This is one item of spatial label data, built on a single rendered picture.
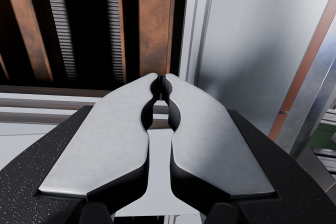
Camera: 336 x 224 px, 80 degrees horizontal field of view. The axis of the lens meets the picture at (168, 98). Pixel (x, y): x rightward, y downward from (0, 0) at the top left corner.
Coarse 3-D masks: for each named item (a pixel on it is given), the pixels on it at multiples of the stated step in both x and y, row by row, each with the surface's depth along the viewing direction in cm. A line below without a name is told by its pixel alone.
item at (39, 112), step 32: (192, 0) 19; (192, 32) 19; (192, 64) 20; (0, 96) 24; (32, 96) 24; (64, 96) 24; (96, 96) 24; (160, 96) 25; (0, 128) 22; (32, 128) 22
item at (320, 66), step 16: (320, 48) 37; (320, 64) 39; (304, 80) 40; (320, 80) 40; (304, 96) 42; (288, 112) 45; (304, 112) 45; (288, 128) 47; (288, 144) 50; (304, 144) 50
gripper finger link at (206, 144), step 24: (168, 96) 11; (192, 96) 9; (168, 120) 10; (192, 120) 8; (216, 120) 8; (192, 144) 7; (216, 144) 7; (240, 144) 7; (192, 168) 6; (216, 168) 6; (240, 168) 6; (192, 192) 6; (216, 192) 6; (240, 192) 5; (264, 192) 5
